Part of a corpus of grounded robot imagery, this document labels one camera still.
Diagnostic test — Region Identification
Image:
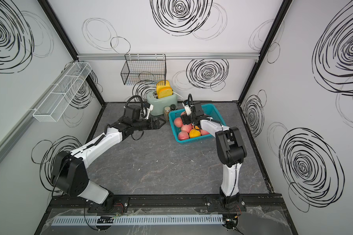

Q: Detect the white wire wall shelf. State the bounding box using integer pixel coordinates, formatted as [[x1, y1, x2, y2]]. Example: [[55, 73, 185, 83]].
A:
[[32, 62, 92, 122]]

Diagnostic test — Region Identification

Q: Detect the small dark jar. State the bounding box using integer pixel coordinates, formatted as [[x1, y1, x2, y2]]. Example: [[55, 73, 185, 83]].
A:
[[170, 104, 177, 111]]

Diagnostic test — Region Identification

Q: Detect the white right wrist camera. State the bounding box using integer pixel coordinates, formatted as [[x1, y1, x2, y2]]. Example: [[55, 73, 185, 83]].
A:
[[182, 100, 192, 116]]

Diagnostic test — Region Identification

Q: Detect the yellow toast slice right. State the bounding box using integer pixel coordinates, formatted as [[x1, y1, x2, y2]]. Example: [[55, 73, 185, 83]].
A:
[[157, 87, 173, 99]]

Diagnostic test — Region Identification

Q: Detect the black corner frame post left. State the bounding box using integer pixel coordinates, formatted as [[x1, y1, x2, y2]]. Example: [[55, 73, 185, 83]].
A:
[[38, 0, 106, 107]]

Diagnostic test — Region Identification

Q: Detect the black corner frame post right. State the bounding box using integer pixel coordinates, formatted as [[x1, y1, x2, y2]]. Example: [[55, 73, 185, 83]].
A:
[[237, 0, 293, 105]]

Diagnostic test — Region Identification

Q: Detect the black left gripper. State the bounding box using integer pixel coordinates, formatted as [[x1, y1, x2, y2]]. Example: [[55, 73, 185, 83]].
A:
[[133, 117, 166, 132]]

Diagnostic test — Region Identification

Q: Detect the grey horizontal wall rail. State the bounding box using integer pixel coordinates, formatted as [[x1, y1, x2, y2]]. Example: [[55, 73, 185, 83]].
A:
[[77, 52, 260, 61]]

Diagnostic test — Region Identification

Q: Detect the mint green toaster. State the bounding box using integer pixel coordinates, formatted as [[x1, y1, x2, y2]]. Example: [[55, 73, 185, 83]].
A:
[[146, 91, 177, 116]]

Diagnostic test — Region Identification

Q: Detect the white slotted cable duct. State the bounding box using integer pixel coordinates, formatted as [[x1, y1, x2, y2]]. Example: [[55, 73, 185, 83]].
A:
[[51, 214, 225, 227]]

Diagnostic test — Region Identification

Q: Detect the yellow toast slice left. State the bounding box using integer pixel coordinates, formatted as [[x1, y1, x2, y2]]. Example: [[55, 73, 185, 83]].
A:
[[156, 80, 171, 94]]

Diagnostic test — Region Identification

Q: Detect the black wire hanging basket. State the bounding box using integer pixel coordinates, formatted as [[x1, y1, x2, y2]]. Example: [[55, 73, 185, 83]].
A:
[[120, 53, 167, 86]]

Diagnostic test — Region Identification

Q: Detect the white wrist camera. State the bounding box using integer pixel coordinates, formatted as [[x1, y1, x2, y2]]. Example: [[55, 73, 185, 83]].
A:
[[182, 100, 192, 116], [145, 103, 154, 119]]

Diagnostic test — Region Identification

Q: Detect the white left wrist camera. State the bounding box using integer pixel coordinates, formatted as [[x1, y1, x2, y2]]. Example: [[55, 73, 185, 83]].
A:
[[145, 103, 154, 119]]

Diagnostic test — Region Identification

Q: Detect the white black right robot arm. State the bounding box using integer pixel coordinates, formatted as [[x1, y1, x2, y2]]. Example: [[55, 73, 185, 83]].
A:
[[181, 108, 247, 210]]

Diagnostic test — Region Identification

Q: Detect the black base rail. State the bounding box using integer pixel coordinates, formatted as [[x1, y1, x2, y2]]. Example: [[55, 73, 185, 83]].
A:
[[46, 193, 286, 214]]

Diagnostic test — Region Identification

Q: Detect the yellow toast slice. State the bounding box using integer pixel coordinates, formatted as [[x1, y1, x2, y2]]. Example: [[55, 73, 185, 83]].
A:
[[156, 80, 171, 94], [157, 87, 173, 99]]

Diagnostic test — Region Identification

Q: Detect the black corner frame post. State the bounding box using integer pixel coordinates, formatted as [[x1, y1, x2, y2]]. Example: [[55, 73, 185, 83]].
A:
[[38, 0, 106, 107], [237, 0, 293, 105]]

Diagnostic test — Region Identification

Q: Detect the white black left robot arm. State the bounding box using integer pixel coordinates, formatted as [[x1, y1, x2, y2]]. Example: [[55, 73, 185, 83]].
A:
[[51, 117, 166, 207]]

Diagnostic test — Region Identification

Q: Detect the teal plastic basket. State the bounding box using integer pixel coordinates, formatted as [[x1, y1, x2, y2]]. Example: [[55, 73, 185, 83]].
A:
[[169, 104, 226, 144]]

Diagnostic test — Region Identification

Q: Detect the yellow peach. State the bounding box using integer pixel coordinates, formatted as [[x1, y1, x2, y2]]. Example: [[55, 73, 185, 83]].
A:
[[189, 129, 202, 139]]

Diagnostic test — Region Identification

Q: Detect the glass spice jar silver lid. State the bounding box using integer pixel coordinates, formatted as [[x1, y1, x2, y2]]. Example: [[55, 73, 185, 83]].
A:
[[163, 106, 171, 121]]

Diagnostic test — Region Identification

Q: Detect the pink peach front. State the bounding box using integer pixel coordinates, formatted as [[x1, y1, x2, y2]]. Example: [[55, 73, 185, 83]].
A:
[[181, 124, 193, 133]]

